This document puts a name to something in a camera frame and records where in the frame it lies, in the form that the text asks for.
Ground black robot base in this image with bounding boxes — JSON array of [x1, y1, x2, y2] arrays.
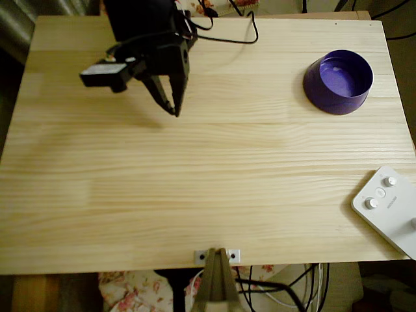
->
[[175, 9, 199, 49]]

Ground purple bowl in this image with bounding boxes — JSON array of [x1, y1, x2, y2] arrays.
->
[[302, 49, 374, 116]]

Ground floral fabric cover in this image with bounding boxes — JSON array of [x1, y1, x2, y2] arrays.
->
[[177, 0, 261, 17], [98, 265, 277, 312]]

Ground wooden table leg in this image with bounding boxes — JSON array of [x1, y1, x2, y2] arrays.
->
[[12, 274, 60, 312]]

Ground black floor cable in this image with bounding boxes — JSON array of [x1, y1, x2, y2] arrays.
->
[[234, 263, 330, 312]]

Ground white device with knobs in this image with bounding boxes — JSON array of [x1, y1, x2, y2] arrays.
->
[[350, 165, 416, 261]]

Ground white floor cable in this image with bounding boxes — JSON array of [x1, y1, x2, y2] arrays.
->
[[188, 263, 323, 309]]

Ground black stand pole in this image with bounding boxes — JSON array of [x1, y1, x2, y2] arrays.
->
[[154, 268, 187, 312]]

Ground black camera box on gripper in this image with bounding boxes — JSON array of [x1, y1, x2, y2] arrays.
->
[[79, 57, 137, 94]]

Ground white metal bracket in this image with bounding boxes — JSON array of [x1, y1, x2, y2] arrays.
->
[[194, 249, 241, 263]]

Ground thin black cable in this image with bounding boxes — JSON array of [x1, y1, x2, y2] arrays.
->
[[190, 11, 260, 45]]

